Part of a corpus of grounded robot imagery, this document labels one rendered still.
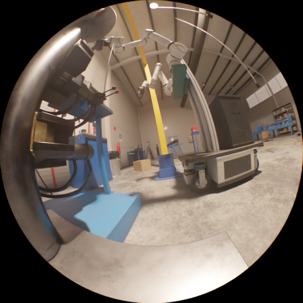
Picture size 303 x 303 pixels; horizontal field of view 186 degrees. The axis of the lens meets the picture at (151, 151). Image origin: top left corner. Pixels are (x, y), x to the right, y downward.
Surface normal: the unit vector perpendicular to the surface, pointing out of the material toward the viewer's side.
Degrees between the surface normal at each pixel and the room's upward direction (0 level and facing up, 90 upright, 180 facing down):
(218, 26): 173
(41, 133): 90
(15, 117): 90
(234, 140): 90
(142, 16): 173
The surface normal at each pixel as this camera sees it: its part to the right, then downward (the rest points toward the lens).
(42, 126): 0.98, -0.17
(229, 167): -0.20, -0.01
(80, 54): 0.17, 0.98
